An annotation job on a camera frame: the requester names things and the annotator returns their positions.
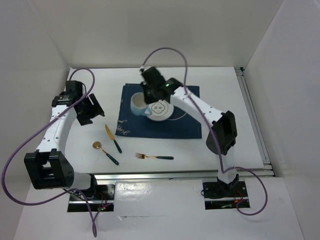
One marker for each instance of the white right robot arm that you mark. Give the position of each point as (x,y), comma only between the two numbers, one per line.
(221,125)

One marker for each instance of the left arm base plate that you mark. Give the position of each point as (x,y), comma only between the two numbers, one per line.
(101,199)

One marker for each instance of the light blue mug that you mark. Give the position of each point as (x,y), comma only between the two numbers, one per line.
(138,106)

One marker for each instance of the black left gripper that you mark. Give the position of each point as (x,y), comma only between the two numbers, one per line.
(95,110)

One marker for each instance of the navy blue cloth placemat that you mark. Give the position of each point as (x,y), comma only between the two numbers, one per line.
(179,126)

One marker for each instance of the gold spoon green handle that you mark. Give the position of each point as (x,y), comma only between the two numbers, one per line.
(97,145)

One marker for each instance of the aluminium front rail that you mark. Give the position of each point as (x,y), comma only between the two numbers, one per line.
(178,175)

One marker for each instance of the gold knife green handle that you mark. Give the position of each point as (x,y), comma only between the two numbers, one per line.
(111,136)

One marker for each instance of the gold fork green handle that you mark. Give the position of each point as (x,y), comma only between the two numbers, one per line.
(144,156)

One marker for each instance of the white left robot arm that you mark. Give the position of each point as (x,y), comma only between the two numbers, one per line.
(48,167)

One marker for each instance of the white patterned plate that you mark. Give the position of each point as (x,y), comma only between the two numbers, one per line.
(160,111)

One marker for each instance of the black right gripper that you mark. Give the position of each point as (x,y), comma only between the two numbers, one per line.
(148,99)

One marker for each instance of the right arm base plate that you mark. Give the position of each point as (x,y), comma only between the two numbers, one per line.
(215,199)

